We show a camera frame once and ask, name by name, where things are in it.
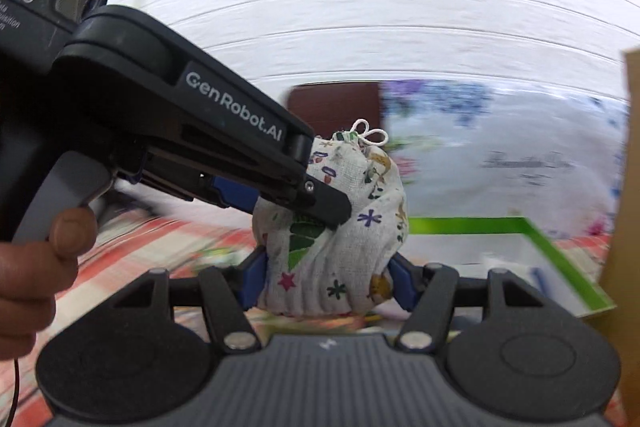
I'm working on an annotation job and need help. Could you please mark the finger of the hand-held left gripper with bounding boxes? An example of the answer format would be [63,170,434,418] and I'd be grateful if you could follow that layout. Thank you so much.
[145,146,352,229]
[116,157,262,214]

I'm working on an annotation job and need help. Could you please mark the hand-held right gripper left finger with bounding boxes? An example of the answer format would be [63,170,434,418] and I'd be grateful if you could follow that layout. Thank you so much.
[107,247,271,354]

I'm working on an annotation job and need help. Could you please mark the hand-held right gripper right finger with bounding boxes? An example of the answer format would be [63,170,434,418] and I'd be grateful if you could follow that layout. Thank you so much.
[387,251,543,353]

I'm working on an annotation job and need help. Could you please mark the printed white cloth pouch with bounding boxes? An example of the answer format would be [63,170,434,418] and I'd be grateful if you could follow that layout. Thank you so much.
[251,119,409,319]

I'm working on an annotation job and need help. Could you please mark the person's left hand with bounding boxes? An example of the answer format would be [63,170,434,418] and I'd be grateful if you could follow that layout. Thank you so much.
[0,208,99,354]

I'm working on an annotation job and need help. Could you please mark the dark brown headboard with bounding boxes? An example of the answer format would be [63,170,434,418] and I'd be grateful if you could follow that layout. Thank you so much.
[286,82,382,140]

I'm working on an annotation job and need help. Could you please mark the plaid blanket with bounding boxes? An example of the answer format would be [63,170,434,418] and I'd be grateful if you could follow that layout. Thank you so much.
[0,214,481,427]

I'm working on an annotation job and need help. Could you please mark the green-edged box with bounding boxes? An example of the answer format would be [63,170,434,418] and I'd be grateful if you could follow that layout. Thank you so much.
[397,216,617,319]

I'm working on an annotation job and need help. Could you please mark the floral printed cloth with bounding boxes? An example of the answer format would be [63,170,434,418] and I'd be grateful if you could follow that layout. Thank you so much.
[379,78,632,240]

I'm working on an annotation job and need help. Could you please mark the black cable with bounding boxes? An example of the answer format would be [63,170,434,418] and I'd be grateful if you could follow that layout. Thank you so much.
[9,354,22,427]

